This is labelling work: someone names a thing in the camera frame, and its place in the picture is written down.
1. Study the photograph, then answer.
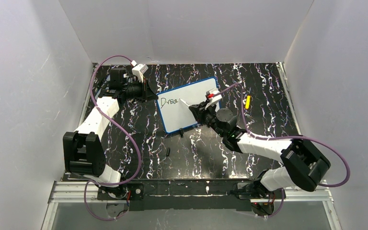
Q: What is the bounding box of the black white marker pen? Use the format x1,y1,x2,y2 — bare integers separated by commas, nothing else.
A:
180,98,190,107

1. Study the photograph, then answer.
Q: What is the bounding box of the blue framed whiteboard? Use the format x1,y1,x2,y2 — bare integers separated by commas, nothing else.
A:
157,77,218,134

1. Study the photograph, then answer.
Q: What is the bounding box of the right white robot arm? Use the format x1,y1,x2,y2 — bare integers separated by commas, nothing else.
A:
188,102,331,196

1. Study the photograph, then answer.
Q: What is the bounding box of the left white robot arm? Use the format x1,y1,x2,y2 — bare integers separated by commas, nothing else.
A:
63,64,158,188

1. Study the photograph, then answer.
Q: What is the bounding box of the yellow marker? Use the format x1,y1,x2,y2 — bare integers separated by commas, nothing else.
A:
244,95,251,110

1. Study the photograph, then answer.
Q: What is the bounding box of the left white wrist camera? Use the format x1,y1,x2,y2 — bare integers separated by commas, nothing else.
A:
130,60,148,82

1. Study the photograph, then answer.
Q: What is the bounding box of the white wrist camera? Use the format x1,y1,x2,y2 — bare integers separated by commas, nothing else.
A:
205,88,222,108
130,60,148,82

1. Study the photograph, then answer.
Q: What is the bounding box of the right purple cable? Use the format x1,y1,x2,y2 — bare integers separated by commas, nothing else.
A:
212,82,351,218

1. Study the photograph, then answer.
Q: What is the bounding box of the purple cable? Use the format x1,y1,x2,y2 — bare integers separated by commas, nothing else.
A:
83,55,143,222
212,82,351,218

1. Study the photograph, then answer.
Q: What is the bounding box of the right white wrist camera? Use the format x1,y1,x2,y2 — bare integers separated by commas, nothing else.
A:
205,88,222,108

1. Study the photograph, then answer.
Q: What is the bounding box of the whiteboard wire stand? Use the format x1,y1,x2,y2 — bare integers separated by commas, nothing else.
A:
179,128,184,138

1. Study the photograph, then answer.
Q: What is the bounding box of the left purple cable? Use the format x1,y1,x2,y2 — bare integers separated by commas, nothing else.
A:
83,55,143,222

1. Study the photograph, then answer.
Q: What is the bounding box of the aluminium front rail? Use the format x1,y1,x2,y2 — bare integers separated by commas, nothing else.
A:
48,182,334,203

